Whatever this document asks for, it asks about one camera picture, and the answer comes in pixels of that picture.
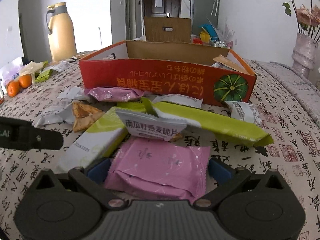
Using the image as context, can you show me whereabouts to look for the green white snack pack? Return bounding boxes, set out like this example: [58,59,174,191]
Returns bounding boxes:
[57,107,128,172]

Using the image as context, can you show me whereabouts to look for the long green snack bar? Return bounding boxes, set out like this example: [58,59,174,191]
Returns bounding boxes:
[117,98,274,147]

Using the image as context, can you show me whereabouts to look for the pink snack pack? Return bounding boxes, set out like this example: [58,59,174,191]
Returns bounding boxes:
[84,87,151,102]
[104,137,210,203]

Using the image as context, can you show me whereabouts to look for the white oat crisp pack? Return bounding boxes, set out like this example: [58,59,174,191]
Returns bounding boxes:
[116,109,187,141]

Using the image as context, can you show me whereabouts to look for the orange tangerine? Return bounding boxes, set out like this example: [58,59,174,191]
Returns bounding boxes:
[18,74,32,88]
[7,81,20,97]

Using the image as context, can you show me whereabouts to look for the small green packet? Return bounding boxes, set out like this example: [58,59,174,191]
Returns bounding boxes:
[35,69,53,83]

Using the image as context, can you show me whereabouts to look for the white packet by thermos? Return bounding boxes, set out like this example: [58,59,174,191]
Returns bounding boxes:
[49,61,73,73]

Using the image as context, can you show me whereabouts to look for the beige thermos jug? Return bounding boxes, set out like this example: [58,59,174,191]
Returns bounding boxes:
[45,2,77,62]

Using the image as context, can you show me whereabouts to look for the folded grey blanket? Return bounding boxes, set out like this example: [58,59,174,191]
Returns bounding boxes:
[252,60,320,126]

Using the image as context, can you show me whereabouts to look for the red cardboard box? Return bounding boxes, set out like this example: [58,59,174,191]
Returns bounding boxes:
[79,40,257,106]

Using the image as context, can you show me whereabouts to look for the pink ribbed vase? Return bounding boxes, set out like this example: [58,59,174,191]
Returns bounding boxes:
[292,33,318,79]

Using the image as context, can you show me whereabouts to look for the dried pink roses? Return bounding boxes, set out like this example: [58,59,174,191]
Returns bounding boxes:
[282,0,319,44]

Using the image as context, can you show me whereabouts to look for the dark brown door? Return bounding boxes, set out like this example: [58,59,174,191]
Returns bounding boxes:
[143,0,182,18]

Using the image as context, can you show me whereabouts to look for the grey refrigerator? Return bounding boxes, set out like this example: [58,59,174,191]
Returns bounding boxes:
[190,0,219,35]

